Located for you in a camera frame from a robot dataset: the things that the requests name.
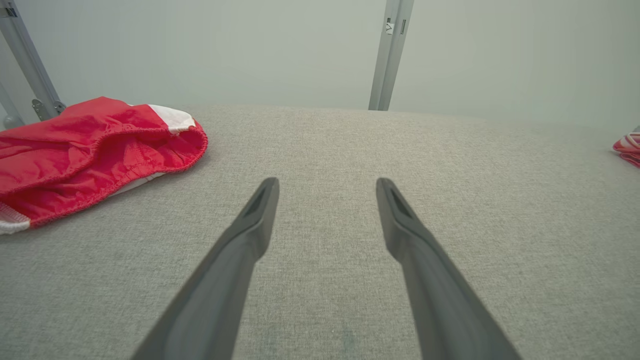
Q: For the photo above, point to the grey metal partition post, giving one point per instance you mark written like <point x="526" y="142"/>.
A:
<point x="390" y="60"/>

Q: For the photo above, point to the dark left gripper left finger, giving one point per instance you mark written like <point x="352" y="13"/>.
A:
<point x="220" y="290"/>

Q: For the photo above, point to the red Bulls basketball jersey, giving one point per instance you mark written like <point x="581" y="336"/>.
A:
<point x="629" y="147"/>

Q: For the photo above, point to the grey metal corner bracket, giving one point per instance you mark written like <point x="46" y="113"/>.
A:
<point x="27" y="60"/>

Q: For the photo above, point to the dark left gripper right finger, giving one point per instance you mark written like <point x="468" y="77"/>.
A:
<point x="440" y="300"/>

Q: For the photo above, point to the red white shorts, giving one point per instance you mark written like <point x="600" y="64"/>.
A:
<point x="75" y="155"/>

